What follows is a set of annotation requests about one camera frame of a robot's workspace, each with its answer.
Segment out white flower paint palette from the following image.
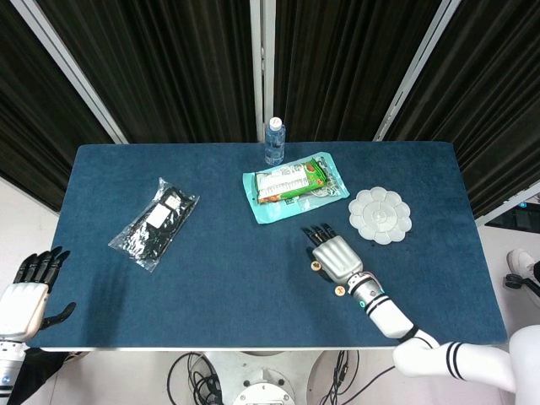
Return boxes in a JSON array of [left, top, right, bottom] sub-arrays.
[[348, 188, 413, 245]]

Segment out white metal frame post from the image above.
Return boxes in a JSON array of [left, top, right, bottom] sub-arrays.
[[373, 0, 464, 143], [8, 0, 130, 145], [249, 0, 278, 143]]

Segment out green cookie package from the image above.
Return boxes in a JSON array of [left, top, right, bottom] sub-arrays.
[[251, 156, 329, 205]]

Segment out black cable bundle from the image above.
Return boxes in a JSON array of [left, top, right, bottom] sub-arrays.
[[167, 351, 224, 405]]

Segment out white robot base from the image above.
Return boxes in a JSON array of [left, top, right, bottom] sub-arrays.
[[202, 349, 326, 405]]

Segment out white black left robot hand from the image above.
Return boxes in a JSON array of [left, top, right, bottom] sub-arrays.
[[0, 246, 78, 343]]

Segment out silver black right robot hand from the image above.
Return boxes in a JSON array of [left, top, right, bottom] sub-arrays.
[[300, 222, 365, 285]]

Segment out black pleated curtain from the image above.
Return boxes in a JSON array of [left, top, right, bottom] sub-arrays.
[[35, 0, 259, 145], [0, 0, 115, 212], [390, 0, 540, 220], [273, 0, 444, 143]]

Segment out white metal frame beam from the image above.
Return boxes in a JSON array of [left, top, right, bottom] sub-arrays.
[[474, 181, 540, 224]]

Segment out clear plastic water bottle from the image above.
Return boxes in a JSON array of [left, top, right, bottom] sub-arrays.
[[264, 116, 286, 166]]

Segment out black monitor device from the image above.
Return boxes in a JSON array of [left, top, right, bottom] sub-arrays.
[[484, 196, 540, 232]]

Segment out blue felt table mat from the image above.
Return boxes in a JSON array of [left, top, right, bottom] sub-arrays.
[[25, 141, 509, 350]]

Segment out teal snack pouch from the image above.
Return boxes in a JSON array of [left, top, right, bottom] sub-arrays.
[[241, 151, 351, 225]]

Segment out black items in clear bag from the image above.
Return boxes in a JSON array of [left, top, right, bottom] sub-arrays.
[[108, 176, 200, 273]]

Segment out black chair base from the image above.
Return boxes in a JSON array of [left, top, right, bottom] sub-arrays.
[[504, 261, 540, 301]]

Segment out white shoe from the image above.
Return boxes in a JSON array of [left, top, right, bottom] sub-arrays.
[[505, 248, 537, 278]]

